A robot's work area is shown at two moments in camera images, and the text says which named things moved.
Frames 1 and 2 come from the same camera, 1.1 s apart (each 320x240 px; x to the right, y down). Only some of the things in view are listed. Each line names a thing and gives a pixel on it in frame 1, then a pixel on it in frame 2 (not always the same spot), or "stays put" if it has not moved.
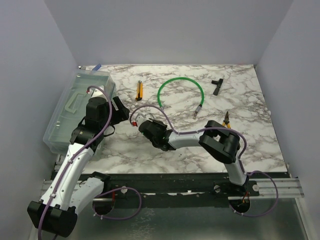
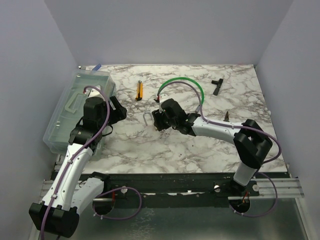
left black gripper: (122, 113) stays put
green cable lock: (199, 107) stays put
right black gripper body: (159, 125) -> (162, 122)
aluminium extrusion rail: (287, 188) stays put
